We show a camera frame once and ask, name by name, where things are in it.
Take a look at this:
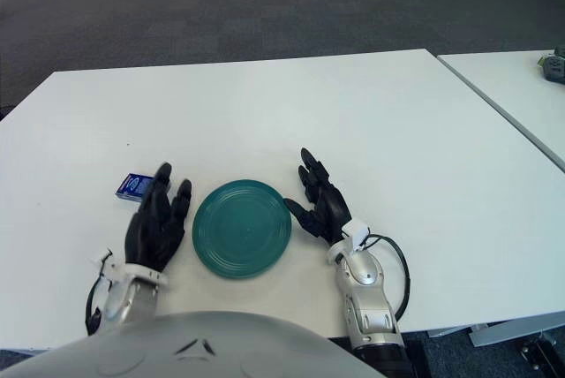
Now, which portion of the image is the round green plate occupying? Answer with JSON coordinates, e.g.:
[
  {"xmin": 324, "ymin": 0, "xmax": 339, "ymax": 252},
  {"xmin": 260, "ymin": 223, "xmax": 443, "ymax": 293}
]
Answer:
[{"xmin": 192, "ymin": 179, "xmax": 293, "ymax": 281}]

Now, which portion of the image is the grey robot torso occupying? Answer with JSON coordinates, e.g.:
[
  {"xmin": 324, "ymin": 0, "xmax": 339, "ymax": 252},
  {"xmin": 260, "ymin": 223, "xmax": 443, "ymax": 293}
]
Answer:
[{"xmin": 0, "ymin": 310, "xmax": 389, "ymax": 378}]

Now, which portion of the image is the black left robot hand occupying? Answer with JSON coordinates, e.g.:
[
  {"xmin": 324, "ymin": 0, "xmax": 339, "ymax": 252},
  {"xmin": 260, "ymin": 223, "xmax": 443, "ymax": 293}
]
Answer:
[{"xmin": 124, "ymin": 162, "xmax": 194, "ymax": 273}]

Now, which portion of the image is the grey table frame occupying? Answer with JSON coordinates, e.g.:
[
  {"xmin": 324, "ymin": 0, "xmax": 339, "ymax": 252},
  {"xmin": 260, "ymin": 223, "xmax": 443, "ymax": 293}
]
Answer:
[{"xmin": 426, "ymin": 318, "xmax": 565, "ymax": 348}]

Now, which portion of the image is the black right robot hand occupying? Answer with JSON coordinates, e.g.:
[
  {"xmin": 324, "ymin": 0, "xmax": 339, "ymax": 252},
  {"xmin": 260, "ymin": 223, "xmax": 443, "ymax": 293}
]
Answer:
[{"xmin": 283, "ymin": 147, "xmax": 354, "ymax": 246}]

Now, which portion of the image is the grey green device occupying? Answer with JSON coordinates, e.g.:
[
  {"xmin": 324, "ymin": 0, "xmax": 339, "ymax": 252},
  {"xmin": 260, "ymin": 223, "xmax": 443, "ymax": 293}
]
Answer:
[{"xmin": 537, "ymin": 44, "xmax": 565, "ymax": 84}]

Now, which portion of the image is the blue gum pack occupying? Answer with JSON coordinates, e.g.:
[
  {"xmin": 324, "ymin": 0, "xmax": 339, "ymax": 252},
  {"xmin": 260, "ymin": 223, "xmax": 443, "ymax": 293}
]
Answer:
[{"xmin": 114, "ymin": 173, "xmax": 155, "ymax": 205}]

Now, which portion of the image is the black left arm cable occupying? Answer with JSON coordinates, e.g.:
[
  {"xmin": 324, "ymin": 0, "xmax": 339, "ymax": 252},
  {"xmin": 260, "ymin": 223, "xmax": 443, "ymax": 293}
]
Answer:
[{"xmin": 85, "ymin": 276, "xmax": 105, "ymax": 337}]

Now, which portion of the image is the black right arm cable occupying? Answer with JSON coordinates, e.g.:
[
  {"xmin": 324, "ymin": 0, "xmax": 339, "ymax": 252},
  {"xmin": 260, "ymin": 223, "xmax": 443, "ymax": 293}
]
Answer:
[{"xmin": 365, "ymin": 234, "xmax": 411, "ymax": 321}]

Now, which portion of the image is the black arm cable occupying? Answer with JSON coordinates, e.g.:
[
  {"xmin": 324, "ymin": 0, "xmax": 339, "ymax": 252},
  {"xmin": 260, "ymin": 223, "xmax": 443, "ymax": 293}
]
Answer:
[
  {"xmin": 85, "ymin": 276, "xmax": 105, "ymax": 337},
  {"xmin": 365, "ymin": 234, "xmax": 411, "ymax": 321}
]

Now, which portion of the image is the black wheeled base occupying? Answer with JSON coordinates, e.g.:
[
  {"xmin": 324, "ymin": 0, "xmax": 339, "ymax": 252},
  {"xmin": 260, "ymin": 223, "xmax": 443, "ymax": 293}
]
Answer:
[{"xmin": 520, "ymin": 336, "xmax": 557, "ymax": 373}]

